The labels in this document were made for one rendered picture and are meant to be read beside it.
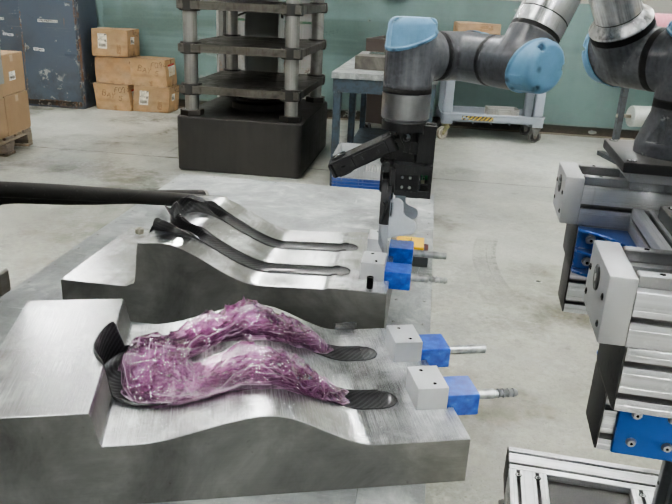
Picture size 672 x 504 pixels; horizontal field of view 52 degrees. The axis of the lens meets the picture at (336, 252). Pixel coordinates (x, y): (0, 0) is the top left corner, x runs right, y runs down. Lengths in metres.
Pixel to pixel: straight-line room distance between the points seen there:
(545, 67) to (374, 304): 0.41
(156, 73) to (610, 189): 6.66
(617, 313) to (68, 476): 0.63
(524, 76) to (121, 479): 0.71
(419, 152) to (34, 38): 7.19
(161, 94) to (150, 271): 6.67
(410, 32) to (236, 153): 4.15
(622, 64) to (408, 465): 0.92
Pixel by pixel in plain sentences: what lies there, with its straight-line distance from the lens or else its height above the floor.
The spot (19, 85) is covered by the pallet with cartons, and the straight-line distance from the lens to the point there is 6.13.
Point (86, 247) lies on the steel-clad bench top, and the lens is 1.44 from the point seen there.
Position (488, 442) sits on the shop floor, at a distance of 2.28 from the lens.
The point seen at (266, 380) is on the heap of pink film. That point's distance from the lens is 0.74.
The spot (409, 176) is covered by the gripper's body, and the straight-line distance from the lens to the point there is 1.10.
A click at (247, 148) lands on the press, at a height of 0.20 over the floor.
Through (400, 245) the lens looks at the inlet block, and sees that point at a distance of 1.15.
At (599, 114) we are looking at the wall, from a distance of 7.74.
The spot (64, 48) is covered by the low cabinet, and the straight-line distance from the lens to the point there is 7.96.
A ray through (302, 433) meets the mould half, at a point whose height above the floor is 0.87.
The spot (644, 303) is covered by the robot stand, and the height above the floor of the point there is 0.96.
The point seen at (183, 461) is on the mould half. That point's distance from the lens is 0.73.
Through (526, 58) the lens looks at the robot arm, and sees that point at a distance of 1.01.
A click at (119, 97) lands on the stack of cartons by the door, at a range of 7.88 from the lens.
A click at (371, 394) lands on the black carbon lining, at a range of 0.83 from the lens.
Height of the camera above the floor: 1.29
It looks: 21 degrees down
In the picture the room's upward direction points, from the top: 3 degrees clockwise
